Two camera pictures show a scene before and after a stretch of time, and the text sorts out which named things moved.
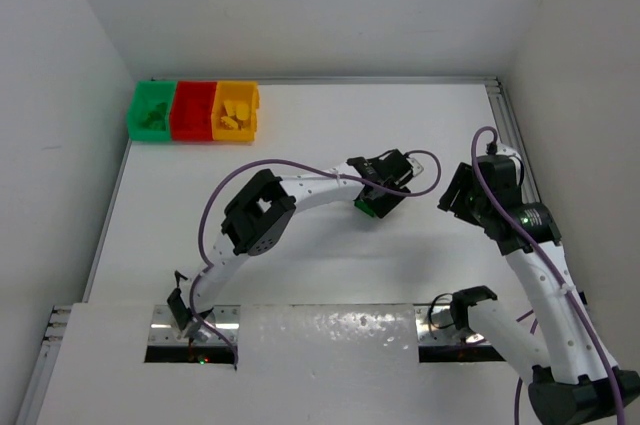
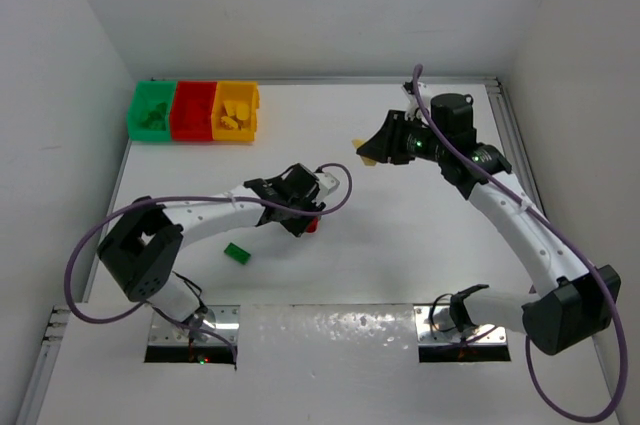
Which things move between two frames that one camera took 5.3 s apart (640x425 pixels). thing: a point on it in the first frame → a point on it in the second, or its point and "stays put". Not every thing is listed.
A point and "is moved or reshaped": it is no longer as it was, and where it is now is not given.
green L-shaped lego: (364, 207) is moved or reshaped
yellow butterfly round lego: (242, 111) stays put
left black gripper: (382, 196) → (293, 221)
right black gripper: (458, 193) → (394, 137)
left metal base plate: (165, 330) stays put
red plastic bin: (191, 111) stays put
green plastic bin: (149, 114) stays put
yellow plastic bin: (234, 111) stays put
